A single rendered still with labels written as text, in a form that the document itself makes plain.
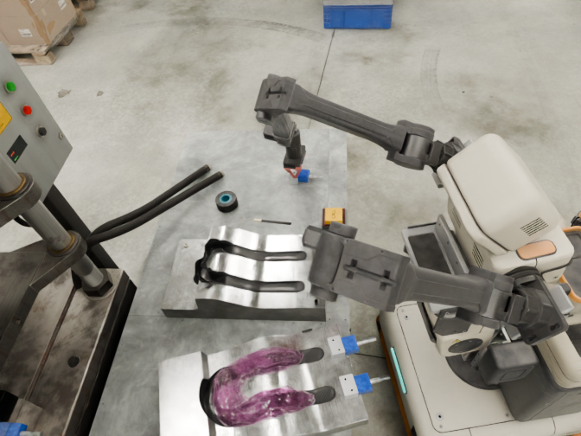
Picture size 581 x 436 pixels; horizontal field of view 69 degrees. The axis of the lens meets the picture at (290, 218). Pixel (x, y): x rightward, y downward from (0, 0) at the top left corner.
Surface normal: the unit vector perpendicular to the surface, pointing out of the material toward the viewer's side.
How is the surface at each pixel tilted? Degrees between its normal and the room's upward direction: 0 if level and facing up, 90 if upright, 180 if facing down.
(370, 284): 36
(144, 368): 0
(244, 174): 0
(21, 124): 90
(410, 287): 68
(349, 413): 0
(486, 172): 42
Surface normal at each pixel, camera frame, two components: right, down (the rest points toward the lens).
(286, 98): 0.27, 0.11
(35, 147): 0.99, 0.00
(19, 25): -0.25, 0.72
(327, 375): -0.09, -0.62
